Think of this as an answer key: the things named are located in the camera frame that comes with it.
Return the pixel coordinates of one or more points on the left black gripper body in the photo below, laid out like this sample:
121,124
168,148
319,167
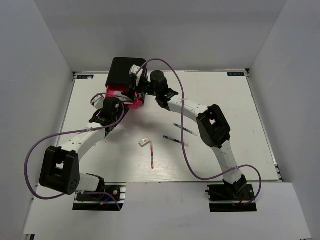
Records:
117,115

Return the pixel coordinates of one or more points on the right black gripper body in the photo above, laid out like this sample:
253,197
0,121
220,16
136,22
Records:
146,87

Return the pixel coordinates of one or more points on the black drawer cabinet pink drawers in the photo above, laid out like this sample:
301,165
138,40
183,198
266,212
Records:
121,84

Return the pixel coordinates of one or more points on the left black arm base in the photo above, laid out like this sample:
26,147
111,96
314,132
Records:
109,197

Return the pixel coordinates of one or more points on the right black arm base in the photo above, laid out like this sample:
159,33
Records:
222,201

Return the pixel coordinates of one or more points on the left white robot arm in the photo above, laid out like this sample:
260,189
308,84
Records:
61,165

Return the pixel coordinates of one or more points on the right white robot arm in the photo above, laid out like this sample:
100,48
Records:
213,127

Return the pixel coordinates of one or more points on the left blue label sticker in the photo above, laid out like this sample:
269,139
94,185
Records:
84,77

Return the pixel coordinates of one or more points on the blue label sticker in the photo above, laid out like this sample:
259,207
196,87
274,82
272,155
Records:
84,77
235,74

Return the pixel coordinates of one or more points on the red gel pen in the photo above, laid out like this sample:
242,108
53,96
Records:
151,154

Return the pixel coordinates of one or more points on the purple gel pen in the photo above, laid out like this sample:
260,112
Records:
176,141

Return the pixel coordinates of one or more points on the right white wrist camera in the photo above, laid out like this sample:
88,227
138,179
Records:
138,72

